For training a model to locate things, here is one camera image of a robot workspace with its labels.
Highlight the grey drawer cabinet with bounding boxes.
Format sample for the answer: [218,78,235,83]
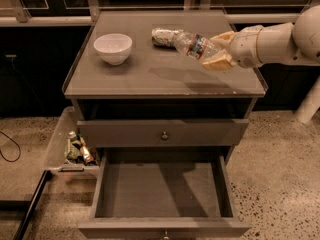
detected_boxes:
[61,10,268,240]

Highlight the grey open middle drawer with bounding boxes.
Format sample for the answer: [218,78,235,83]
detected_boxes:
[78,148,250,240]

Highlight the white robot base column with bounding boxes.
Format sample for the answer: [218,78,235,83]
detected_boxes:
[295,76,320,124]

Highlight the grey upper drawer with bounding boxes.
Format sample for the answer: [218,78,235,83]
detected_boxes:
[77,119,249,147]

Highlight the brass drawer knob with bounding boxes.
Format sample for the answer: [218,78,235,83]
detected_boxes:
[162,231,170,240]
[161,132,169,141]

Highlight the clear plastic water bottle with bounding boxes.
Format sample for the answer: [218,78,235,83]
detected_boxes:
[173,31,220,62]

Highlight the white ceramic bowl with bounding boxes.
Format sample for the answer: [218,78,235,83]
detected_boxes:
[93,33,133,65]

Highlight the clear plastic storage bin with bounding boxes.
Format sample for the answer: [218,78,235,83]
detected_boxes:
[44,106,99,179]

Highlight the brass middle drawer knob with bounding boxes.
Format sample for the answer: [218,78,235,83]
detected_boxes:
[162,231,170,240]

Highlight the brass upper drawer knob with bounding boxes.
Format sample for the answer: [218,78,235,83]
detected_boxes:
[161,132,169,141]

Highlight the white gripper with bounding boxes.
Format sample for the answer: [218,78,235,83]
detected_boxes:
[202,25,263,71]

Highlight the black floor rail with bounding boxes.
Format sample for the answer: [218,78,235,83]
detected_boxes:
[13,170,52,240]

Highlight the black floor cable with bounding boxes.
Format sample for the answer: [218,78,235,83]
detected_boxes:
[0,130,22,163]

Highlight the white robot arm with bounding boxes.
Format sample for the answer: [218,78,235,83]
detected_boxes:
[202,5,320,71]

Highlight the small bottles in bin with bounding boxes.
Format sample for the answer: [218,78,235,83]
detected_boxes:
[64,131,97,166]

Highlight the white railing frame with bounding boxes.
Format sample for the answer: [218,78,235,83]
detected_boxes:
[0,0,320,28]

